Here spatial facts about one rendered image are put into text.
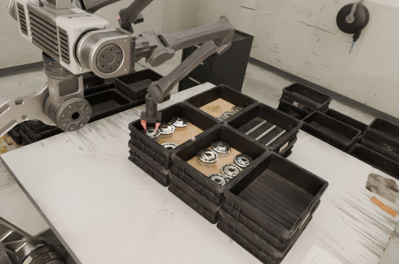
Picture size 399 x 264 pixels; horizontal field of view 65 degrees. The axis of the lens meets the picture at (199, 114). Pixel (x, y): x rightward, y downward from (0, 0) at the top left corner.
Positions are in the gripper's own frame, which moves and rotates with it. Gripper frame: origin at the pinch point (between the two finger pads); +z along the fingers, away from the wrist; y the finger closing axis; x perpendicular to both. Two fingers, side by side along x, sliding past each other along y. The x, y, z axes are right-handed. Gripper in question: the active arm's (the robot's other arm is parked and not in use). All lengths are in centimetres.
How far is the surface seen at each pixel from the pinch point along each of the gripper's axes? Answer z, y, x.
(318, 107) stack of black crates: 35, -144, -100
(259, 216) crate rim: -1, -43, 56
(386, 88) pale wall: 56, -283, -199
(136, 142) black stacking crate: 4.3, 6.5, 5.2
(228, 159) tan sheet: 8.0, -39.8, 12.2
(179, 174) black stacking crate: 6.4, -14.5, 26.1
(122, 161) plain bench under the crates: 18.8, 14.5, 2.6
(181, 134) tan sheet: 6.7, -16.3, -7.2
